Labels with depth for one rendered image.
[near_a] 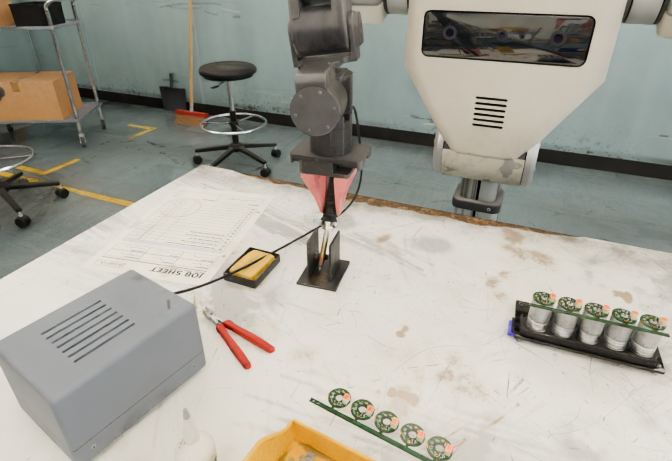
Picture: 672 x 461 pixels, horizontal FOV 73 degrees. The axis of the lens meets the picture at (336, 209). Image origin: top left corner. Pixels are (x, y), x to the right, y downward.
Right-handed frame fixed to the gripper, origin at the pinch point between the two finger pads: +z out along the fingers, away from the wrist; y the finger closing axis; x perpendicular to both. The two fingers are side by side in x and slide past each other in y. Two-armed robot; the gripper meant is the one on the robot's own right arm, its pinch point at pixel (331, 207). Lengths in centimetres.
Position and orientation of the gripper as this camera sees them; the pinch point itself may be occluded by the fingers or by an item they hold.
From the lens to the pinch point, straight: 67.0
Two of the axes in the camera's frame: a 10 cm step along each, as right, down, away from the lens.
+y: 9.6, 1.4, -2.5
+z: 0.0, 8.8, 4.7
